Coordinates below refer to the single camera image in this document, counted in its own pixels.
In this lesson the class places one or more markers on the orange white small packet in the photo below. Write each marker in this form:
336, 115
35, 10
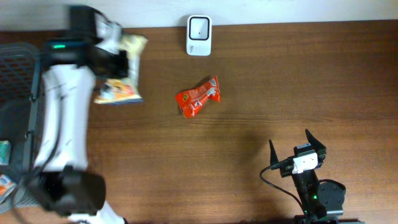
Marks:
7, 185

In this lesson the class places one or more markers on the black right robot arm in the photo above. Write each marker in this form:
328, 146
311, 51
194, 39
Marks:
320, 200

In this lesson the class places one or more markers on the yellow wet wipes pack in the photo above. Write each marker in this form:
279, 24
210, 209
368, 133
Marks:
119, 91

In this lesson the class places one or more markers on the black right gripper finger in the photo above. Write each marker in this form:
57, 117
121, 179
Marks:
317, 145
273, 155

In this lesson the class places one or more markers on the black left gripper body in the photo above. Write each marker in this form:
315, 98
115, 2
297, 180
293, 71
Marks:
114, 65

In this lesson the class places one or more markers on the teal tissue pack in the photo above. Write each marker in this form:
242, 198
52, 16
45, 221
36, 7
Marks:
5, 152

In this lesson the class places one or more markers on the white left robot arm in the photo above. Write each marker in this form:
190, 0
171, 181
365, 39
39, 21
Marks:
60, 180

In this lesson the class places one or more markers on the white barcode scanner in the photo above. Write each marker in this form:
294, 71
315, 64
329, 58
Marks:
199, 34

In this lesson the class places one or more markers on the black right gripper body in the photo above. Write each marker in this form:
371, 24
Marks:
286, 171

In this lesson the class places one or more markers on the red snack packet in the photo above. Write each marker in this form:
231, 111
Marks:
192, 101

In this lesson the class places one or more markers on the grey plastic mesh basket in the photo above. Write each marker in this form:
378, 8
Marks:
21, 116

